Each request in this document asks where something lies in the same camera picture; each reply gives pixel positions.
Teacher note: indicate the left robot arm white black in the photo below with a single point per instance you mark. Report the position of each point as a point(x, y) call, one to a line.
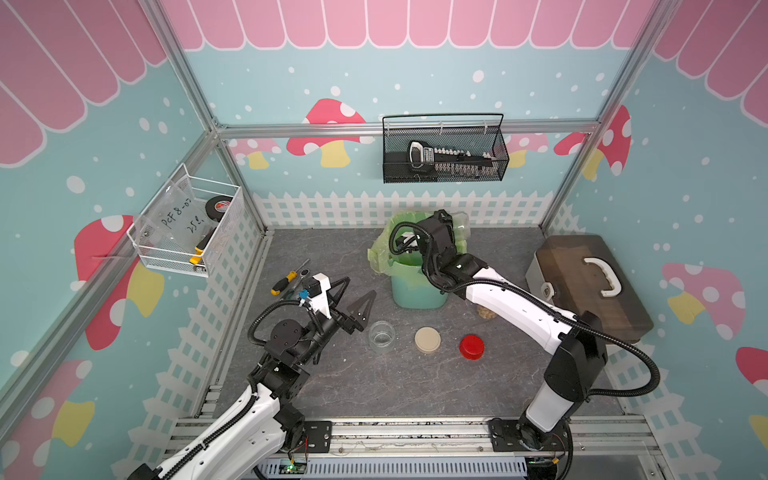
point(263, 421)

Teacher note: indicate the black tape roll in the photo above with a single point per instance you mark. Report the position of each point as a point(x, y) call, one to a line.
point(217, 206)

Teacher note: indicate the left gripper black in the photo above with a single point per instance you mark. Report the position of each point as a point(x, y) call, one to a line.
point(350, 325)

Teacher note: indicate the black wire mesh basket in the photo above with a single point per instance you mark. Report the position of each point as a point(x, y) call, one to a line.
point(475, 132)

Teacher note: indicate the peanut jar red lid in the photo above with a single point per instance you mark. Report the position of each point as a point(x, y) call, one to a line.
point(461, 226)
point(485, 313)

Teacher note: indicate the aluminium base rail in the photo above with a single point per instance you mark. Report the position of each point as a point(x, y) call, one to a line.
point(594, 447)

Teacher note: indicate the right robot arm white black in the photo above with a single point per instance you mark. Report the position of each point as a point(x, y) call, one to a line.
point(576, 343)

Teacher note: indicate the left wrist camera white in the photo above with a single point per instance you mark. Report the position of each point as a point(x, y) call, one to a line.
point(315, 294)

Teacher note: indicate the yellow black screwdriver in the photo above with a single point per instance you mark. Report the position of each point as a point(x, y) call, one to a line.
point(280, 286)

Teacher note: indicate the peanut jar beige lid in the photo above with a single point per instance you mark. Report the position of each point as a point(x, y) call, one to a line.
point(381, 336)

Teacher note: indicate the yellow utility knife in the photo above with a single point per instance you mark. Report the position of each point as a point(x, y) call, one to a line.
point(197, 257)

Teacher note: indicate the socket wrench set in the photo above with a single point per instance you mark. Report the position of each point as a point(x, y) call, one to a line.
point(424, 159)

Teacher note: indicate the green plastic bin liner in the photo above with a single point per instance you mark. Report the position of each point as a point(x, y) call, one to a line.
point(379, 255)

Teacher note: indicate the clear wall bin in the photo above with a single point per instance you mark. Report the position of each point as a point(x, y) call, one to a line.
point(169, 228)

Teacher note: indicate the brown lidded tool box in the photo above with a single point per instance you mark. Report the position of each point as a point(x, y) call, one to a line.
point(579, 273)

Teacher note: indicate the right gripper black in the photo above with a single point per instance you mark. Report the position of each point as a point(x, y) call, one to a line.
point(446, 223)

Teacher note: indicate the green trash bin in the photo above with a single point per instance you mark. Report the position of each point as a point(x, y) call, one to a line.
point(411, 289)

